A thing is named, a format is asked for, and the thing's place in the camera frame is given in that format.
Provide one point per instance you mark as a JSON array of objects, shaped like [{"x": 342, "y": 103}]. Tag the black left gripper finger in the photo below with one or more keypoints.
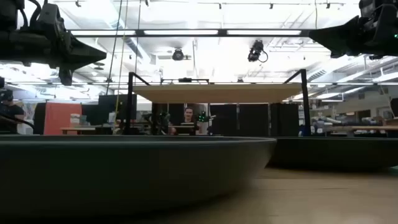
[
  {"x": 82, "y": 56},
  {"x": 66, "y": 76}
]

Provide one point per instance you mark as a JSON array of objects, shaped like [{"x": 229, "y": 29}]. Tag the black plate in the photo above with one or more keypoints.
[
  {"x": 335, "y": 154},
  {"x": 124, "y": 174}
]

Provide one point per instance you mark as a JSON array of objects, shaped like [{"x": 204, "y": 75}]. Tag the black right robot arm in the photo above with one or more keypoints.
[{"x": 373, "y": 4}]

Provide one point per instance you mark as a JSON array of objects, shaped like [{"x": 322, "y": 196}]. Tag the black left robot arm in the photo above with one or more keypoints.
[{"x": 11, "y": 12}]

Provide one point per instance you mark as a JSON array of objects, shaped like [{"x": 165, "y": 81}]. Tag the wooden shelf with black legs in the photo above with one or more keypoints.
[{"x": 217, "y": 93}]

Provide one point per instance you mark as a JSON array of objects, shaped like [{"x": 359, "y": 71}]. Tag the red partition panel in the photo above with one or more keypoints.
[{"x": 62, "y": 118}]

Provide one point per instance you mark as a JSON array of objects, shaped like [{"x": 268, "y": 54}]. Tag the black overhead light beam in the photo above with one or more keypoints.
[{"x": 140, "y": 32}]

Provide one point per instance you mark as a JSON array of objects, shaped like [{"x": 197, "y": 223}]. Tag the person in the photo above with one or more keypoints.
[
  {"x": 11, "y": 115},
  {"x": 188, "y": 119}
]

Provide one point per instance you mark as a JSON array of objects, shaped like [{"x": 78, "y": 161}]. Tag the long wooden background table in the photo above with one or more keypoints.
[{"x": 367, "y": 127}]

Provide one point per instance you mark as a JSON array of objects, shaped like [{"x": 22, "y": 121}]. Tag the round black ceiling fixture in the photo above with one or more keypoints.
[{"x": 178, "y": 55}]

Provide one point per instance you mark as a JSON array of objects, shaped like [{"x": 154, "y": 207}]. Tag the black room divider panels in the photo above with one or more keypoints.
[{"x": 253, "y": 119}]

